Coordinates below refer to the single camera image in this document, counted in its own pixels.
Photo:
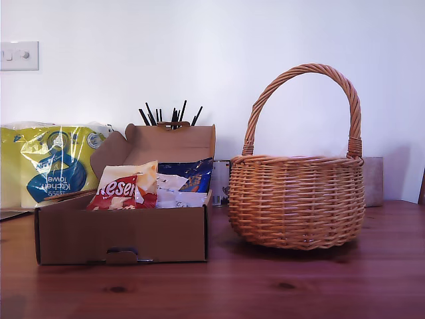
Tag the blue orange-print candy bag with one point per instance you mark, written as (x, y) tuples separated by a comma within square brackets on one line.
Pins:
[(196, 172)]

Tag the white green-print candy bag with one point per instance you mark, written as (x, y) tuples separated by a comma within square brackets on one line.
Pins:
[(191, 201)]

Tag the red Maltesers candy bag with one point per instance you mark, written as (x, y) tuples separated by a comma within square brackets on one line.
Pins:
[(113, 192)]

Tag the small printed white box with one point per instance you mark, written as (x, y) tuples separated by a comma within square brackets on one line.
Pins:
[(220, 179)]

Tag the woven wicker basket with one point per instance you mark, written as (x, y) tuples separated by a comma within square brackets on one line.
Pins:
[(299, 206)]

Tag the brown cardboard box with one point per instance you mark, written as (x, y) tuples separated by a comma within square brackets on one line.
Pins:
[(99, 232)]

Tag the black chopstick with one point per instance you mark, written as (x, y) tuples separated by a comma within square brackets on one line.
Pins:
[(197, 115), (160, 114), (142, 117), (183, 109), (150, 114), (174, 114)]

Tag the round cork coaster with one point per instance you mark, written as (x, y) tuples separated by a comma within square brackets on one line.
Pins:
[(66, 194)]

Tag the grey stone tile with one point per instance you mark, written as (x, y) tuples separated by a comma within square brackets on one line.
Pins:
[(373, 182)]

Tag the yellow kitchen towel pack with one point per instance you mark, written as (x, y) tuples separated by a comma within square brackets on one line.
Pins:
[(50, 166)]

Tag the flat grey board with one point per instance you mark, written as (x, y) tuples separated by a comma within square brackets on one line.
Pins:
[(13, 215)]

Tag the white wall switch plate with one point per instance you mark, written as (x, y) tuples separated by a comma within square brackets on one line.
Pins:
[(20, 56)]

